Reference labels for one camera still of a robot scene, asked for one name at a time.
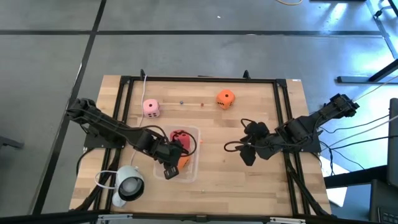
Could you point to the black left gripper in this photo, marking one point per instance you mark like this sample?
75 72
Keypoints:
169 152

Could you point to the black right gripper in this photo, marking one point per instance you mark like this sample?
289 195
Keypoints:
256 132

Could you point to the large orange foam die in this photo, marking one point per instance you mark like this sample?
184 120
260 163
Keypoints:
225 99
184 162

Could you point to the large red foam die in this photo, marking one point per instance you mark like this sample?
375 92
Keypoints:
183 140

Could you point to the large pink foam die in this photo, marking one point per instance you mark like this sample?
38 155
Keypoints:
151 109

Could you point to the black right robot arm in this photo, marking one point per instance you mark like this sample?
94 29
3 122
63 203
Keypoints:
311 124

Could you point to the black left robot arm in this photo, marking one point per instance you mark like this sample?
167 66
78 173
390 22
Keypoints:
105 124

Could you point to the clear plastic container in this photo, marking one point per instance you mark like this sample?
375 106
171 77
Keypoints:
191 174

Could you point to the black desk beam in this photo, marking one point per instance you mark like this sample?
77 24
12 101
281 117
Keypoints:
354 179

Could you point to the black desk leg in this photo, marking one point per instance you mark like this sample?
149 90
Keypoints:
367 78

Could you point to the black desk top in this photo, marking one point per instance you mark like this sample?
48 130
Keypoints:
393 143

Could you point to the black overhead crossbar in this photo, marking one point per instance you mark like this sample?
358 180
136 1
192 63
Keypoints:
46 217

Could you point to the black keyboard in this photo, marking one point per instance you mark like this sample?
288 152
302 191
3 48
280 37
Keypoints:
385 205

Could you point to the grey chair base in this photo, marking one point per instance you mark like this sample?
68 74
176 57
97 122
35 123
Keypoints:
9 143

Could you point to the grey metal desk leg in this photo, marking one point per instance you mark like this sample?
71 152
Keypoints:
385 31

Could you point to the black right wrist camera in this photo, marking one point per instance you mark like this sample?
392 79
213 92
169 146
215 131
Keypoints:
248 155

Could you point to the white dome camera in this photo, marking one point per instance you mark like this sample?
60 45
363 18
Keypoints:
129 185

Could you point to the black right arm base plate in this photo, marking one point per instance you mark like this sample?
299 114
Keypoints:
314 147

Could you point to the black aluminium table frame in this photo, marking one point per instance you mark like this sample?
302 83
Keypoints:
202 79

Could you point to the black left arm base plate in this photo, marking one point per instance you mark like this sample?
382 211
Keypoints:
93 143

